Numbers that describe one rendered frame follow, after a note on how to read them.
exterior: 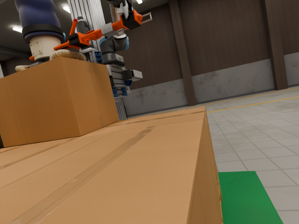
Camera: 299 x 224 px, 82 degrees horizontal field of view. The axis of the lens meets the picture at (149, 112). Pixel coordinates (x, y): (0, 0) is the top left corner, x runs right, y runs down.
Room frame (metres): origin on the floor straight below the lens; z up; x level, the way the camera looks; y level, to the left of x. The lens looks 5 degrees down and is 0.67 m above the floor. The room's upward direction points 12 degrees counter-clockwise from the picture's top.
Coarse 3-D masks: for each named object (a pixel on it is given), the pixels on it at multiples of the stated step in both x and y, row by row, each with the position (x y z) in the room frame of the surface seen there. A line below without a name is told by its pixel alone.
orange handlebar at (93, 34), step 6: (138, 18) 0.89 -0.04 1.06; (114, 24) 0.92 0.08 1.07; (120, 24) 0.92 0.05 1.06; (96, 30) 0.97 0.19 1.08; (84, 36) 1.00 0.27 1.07; (90, 36) 0.98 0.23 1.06; (96, 36) 1.00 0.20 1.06; (66, 42) 1.04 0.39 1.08; (54, 48) 1.08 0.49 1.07; (60, 48) 1.07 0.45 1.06; (66, 48) 1.10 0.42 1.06
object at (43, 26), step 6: (36, 24) 1.03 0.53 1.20; (42, 24) 1.04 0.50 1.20; (48, 24) 1.06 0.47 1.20; (24, 30) 1.04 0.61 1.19; (30, 30) 1.02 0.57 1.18; (36, 30) 1.03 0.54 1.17; (42, 30) 1.04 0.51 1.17; (48, 30) 1.05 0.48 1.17; (54, 30) 1.08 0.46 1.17; (60, 30) 1.12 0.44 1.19; (24, 36) 1.06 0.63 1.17
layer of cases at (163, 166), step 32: (128, 128) 0.77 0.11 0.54; (160, 128) 0.62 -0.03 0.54; (192, 128) 0.51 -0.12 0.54; (0, 160) 0.65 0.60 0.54; (32, 160) 0.54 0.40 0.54; (64, 160) 0.46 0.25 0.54; (96, 160) 0.40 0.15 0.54; (128, 160) 0.35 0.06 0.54; (160, 160) 0.31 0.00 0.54; (192, 160) 0.28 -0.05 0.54; (0, 192) 0.32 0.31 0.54; (32, 192) 0.29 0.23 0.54; (64, 192) 0.26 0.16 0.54; (96, 192) 0.24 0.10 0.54; (128, 192) 0.22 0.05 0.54; (160, 192) 0.21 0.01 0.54; (192, 192) 0.20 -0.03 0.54
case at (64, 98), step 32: (64, 64) 0.85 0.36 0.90; (96, 64) 1.10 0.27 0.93; (0, 96) 1.01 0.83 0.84; (32, 96) 0.93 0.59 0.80; (64, 96) 0.86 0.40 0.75; (96, 96) 1.03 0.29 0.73; (0, 128) 1.04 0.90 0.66; (32, 128) 0.95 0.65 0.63; (64, 128) 0.87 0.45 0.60; (96, 128) 0.97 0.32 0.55
